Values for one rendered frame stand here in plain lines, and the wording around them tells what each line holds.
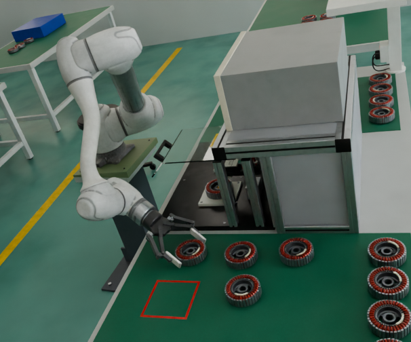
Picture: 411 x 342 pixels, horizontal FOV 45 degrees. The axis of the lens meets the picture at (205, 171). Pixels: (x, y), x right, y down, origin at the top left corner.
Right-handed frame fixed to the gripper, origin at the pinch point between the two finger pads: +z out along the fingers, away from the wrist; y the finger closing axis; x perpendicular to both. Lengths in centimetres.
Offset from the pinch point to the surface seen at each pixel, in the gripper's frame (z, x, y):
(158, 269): -5.0, -5.4, 10.7
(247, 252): 16.4, 8.3, -8.8
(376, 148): 28, 13, -86
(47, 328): -58, -122, 25
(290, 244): 26.5, 15.9, -16.9
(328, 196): 27, 30, -32
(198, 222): -7.1, -4.3, -14.1
